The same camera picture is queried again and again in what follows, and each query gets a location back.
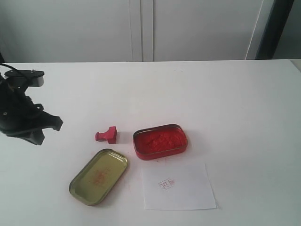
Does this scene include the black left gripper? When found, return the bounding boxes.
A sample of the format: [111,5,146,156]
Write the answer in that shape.
[0,80,63,145]

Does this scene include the red stamp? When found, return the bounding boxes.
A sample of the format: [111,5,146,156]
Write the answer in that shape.
[95,126,118,144]

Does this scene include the red ink pad tin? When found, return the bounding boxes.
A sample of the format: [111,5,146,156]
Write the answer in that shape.
[133,124,188,161]

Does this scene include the gold tin lid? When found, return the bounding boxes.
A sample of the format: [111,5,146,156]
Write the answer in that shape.
[69,149,128,206]

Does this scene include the white cabinet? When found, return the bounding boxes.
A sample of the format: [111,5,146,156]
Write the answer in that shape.
[0,0,273,63]

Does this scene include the white paper sheet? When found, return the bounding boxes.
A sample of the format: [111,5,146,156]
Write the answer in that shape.
[142,162,217,210]

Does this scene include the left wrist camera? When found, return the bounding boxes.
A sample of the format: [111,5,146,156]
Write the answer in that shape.
[4,70,45,87]

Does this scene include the dark vertical post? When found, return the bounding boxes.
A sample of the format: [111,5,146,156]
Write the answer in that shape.
[255,0,294,60]

